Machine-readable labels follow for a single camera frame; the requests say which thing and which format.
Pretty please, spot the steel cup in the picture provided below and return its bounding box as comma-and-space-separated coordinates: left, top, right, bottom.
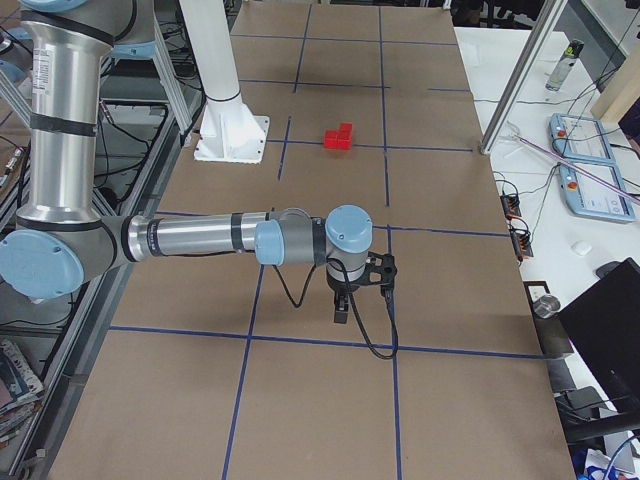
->
532, 294, 561, 319

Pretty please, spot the teach pendant far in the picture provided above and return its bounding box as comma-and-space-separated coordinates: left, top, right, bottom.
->
549, 113, 615, 163

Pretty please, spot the orange black connector box one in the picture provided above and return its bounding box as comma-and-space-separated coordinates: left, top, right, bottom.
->
500, 193, 522, 219

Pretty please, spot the red block one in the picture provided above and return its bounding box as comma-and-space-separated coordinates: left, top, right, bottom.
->
335, 130, 352, 150
338, 122, 353, 138

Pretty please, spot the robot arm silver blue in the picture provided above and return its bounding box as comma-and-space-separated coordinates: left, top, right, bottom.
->
1, 27, 33, 99
1, 1, 374, 322

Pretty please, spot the teach pendant near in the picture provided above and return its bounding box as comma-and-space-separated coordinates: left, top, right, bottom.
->
559, 164, 636, 223

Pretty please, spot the stack of books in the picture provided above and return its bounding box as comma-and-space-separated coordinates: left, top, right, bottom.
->
1, 338, 45, 448

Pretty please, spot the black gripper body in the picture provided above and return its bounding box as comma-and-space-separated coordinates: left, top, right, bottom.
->
326, 275, 360, 297

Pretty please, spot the grabber stick tool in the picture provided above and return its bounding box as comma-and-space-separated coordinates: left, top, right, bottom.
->
505, 122, 640, 204

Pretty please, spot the white camera pillar with base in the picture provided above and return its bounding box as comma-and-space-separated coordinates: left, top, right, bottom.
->
180, 0, 270, 164

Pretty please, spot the teach pendant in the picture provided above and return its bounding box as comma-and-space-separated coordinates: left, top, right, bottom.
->
549, 113, 615, 163
559, 164, 636, 223

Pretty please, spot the aluminium frame post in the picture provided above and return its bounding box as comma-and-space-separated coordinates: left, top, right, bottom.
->
479, 0, 568, 155

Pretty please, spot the clear water bottle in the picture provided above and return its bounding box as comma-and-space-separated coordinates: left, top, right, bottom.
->
545, 39, 584, 91

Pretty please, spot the red block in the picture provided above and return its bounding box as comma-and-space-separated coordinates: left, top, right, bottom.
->
323, 130, 344, 150

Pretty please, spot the orange black connector box two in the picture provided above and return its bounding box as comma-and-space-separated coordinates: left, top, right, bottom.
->
509, 227, 534, 261

